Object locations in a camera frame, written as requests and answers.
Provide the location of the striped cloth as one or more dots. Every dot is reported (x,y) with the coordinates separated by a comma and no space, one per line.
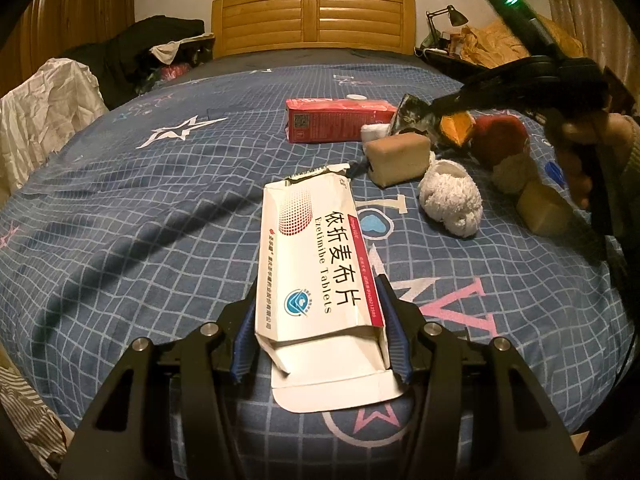
(25,400)

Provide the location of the red ball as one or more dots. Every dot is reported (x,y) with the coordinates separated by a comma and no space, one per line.
(500,135)

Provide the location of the red carton box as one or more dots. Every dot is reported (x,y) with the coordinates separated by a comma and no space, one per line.
(330,120)

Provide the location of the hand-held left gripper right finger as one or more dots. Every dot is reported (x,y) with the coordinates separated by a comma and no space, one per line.
(396,340)

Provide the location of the dark wooden desk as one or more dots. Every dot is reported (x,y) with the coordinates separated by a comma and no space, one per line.
(445,60)

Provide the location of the wrinkled white cloth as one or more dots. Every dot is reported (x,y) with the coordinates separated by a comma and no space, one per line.
(45,110)

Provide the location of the white medicine box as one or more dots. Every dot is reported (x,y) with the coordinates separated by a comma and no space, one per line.
(315,260)

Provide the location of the grey bed sheet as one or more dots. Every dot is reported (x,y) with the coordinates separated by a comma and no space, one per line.
(300,65)

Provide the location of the small white cap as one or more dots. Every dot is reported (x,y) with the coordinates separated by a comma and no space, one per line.
(356,97)

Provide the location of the small white roll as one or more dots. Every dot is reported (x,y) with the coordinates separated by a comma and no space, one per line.
(376,131)

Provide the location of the brown rectangular block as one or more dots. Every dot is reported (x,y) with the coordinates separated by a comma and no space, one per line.
(397,157)

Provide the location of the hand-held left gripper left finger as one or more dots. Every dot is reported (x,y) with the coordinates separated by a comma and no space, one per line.
(242,345)

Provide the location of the orange cloth cover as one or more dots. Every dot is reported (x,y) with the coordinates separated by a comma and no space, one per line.
(490,40)

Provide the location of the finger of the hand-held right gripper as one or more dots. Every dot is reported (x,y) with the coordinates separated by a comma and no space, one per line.
(480,101)
(495,77)

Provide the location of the tan rectangular block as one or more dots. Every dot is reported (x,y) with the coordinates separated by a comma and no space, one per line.
(542,207)

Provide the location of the white sock ball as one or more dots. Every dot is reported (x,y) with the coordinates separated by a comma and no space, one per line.
(450,197)

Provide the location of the brown wooden wardrobe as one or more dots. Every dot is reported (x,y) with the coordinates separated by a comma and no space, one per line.
(70,5)

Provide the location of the light wooden headboard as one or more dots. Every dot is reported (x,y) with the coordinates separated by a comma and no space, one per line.
(275,20)

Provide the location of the black clothes pile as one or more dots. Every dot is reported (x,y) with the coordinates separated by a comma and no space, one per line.
(125,55)

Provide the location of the person's right hand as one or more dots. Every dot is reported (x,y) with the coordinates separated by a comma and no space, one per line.
(575,165)

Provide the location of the orange wrapper piece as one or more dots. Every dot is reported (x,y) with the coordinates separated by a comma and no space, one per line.
(456,129)

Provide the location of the black desk lamp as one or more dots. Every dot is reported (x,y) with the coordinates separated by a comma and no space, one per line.
(456,15)

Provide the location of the cream garment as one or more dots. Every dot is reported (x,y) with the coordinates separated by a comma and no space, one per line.
(167,50)

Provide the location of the red patterned bag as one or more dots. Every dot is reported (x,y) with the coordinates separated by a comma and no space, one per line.
(176,71)

